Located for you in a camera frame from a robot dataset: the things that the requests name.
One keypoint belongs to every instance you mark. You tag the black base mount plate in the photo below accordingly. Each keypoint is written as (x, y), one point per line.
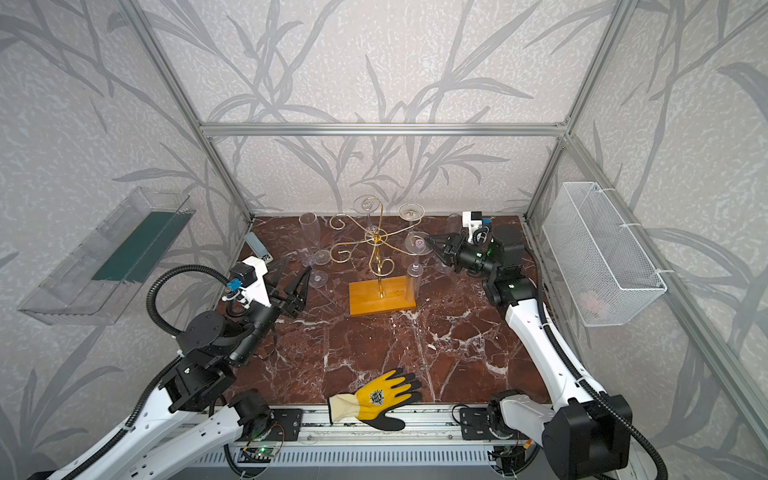
(285, 425)
(474, 424)

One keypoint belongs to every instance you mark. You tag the aluminium front rail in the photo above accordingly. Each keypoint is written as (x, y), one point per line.
(509, 420)

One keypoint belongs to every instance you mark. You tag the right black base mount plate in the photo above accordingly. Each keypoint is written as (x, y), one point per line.
(474, 424)

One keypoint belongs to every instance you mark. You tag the clear acrylic wall shelf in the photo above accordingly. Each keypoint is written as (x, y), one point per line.
(96, 282)

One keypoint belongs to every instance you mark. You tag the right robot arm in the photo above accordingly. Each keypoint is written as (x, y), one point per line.
(584, 431)

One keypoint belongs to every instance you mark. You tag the yellow wooden rack base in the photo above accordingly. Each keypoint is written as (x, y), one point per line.
(382, 295)

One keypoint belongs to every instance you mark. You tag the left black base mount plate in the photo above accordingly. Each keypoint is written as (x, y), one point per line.
(285, 425)

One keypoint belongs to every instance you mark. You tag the yellow black work glove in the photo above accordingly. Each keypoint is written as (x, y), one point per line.
(371, 403)

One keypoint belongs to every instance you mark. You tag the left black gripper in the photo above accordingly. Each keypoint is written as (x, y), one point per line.
(278, 301)

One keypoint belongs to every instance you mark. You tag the pink item in basket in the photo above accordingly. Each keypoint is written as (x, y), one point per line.
(593, 303)

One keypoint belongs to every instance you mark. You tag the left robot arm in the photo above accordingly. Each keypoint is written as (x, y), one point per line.
(175, 420)

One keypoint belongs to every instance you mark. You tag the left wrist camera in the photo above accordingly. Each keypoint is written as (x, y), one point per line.
(247, 284)

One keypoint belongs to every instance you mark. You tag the gold wire wine glass rack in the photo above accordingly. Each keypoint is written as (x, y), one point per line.
(379, 263)

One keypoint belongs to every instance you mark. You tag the grey remote control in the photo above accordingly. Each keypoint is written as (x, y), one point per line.
(257, 247)

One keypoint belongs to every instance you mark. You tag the green circuit board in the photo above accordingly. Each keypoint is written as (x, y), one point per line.
(258, 455)

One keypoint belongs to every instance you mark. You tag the white wire mesh basket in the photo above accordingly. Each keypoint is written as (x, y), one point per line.
(596, 249)

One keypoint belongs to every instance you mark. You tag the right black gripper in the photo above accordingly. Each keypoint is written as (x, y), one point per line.
(452, 249)

